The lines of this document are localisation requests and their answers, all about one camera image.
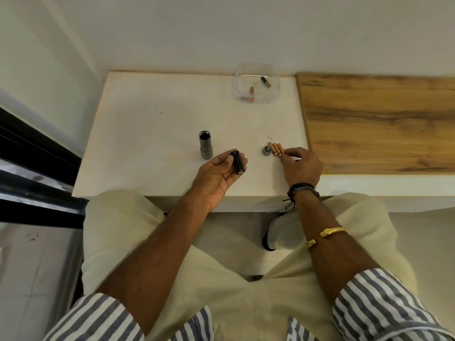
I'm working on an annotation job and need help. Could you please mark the grey flashlight body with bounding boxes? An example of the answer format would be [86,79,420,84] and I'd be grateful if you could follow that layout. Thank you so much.
[199,130,214,160]

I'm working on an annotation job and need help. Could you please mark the person's left forearm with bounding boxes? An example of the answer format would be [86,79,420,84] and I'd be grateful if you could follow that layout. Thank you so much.
[95,193,214,335]

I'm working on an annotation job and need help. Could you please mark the gold cuff bracelet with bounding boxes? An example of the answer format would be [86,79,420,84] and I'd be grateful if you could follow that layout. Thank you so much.
[307,227,348,250]

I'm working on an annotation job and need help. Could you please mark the wooden board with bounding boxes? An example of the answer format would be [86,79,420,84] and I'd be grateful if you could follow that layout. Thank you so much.
[296,72,455,175]

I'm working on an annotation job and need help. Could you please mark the black braided wristband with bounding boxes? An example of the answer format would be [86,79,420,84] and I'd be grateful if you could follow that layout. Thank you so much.
[282,183,320,210]

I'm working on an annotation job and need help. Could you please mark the cream trousers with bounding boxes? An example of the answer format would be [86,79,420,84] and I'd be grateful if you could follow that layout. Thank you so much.
[81,189,419,341]

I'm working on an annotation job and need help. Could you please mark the person's right hand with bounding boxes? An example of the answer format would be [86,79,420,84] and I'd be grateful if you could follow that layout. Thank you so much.
[280,147,324,189]

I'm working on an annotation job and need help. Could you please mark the person's left hand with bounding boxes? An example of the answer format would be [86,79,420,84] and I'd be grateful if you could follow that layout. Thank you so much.
[185,150,249,213]

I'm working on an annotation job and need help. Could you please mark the black cylindrical battery holder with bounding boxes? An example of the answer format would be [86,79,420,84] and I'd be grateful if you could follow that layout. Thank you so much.
[232,150,247,175]

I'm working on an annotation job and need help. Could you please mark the striped shirt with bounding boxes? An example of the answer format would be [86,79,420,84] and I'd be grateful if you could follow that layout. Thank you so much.
[43,268,455,341]

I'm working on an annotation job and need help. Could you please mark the clear plastic container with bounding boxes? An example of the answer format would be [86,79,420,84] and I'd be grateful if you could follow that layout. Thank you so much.
[232,62,282,104]

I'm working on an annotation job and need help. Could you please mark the black shoe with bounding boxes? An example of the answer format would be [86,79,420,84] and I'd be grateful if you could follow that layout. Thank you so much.
[262,212,282,252]

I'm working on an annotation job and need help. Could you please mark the person's right forearm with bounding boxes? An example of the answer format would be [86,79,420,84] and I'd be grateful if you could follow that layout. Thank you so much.
[294,190,382,306]

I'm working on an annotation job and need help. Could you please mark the black window frame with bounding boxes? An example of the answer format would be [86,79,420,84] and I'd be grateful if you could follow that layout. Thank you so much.
[0,107,89,230]

